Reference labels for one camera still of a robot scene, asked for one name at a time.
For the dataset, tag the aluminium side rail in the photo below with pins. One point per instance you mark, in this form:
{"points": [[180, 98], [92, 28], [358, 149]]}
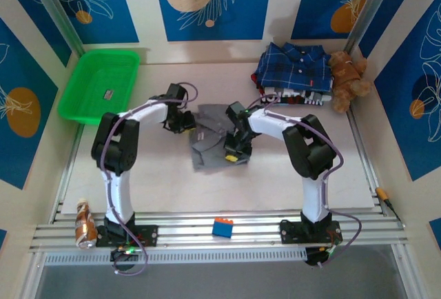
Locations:
{"points": [[365, 164], [69, 171]]}

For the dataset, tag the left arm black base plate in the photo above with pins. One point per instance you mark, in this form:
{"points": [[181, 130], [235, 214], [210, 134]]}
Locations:
{"points": [[148, 235]]}

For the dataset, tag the green plastic basket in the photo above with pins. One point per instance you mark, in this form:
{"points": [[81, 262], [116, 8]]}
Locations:
{"points": [[93, 71]]}

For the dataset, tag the blue plaid folded shirt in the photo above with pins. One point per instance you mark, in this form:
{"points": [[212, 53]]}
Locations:
{"points": [[293, 68]]}

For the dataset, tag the grey long sleeve shirt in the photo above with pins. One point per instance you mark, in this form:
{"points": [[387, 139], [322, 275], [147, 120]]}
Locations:
{"points": [[206, 154]]}

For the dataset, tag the brown drink bottle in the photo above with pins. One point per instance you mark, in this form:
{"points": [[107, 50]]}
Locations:
{"points": [[84, 230]]}

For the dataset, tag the small label sticker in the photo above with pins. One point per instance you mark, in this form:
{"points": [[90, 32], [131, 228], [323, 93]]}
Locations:
{"points": [[109, 94]]}

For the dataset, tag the small black circuit board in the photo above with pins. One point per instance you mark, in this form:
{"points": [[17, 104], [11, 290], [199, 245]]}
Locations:
{"points": [[315, 256], [120, 255]]}

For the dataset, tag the blue orange toy brick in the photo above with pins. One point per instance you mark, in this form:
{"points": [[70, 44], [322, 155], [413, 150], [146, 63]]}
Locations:
{"points": [[222, 230]]}

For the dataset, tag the aluminium corner post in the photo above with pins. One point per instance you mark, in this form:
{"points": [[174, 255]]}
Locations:
{"points": [[372, 9], [55, 6]]}

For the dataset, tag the aluminium rail frame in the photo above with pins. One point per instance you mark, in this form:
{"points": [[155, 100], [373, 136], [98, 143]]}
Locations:
{"points": [[186, 230]]}

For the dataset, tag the red folded shirt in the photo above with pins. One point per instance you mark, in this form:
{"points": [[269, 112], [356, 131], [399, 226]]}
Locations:
{"points": [[255, 78]]}

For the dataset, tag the brown teddy bear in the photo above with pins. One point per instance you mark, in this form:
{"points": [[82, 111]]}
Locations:
{"points": [[344, 71]]}

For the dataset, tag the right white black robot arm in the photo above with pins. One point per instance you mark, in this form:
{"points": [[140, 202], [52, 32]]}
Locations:
{"points": [[315, 202]]}

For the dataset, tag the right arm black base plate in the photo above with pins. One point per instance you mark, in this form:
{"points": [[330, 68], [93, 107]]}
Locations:
{"points": [[289, 231]]}

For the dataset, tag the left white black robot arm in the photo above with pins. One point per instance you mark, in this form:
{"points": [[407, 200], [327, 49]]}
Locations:
{"points": [[117, 195]]}

